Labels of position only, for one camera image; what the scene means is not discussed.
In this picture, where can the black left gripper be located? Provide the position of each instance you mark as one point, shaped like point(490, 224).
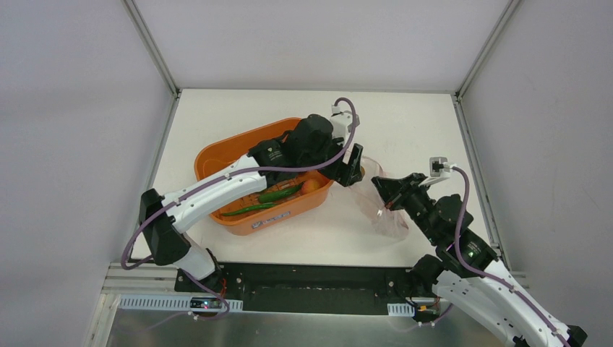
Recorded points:
point(343, 168)

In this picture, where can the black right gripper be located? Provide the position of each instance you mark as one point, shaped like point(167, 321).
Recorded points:
point(400, 190)

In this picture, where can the clear zip top bag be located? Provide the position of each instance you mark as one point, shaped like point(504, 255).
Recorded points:
point(391, 224)

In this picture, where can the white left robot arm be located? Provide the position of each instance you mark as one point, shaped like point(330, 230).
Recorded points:
point(165, 219)

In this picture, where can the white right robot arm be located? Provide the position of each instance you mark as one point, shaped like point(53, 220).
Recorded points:
point(467, 272)

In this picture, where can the orange peach fruit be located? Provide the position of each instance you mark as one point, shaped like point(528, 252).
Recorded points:
point(312, 186)

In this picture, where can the long green chili pepper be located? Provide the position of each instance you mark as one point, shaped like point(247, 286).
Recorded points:
point(270, 197)

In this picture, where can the thin green chili pepper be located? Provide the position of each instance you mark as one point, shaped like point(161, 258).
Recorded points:
point(263, 206)

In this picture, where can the orange plastic basket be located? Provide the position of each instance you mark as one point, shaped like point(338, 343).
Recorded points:
point(217, 156)

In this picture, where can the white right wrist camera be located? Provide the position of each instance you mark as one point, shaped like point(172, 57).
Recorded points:
point(440, 169)

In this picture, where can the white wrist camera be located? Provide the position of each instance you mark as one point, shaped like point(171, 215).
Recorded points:
point(440, 169)
point(342, 121)

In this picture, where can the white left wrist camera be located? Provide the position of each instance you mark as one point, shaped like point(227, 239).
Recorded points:
point(342, 121)

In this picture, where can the right white cable duct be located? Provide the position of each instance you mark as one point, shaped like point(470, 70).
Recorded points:
point(400, 310)

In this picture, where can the white cable duct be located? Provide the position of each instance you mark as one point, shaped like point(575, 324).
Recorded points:
point(177, 303)
point(400, 310)

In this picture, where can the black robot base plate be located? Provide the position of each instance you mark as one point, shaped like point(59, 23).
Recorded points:
point(316, 289)

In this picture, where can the left white cable duct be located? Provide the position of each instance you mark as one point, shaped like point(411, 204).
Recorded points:
point(177, 303)

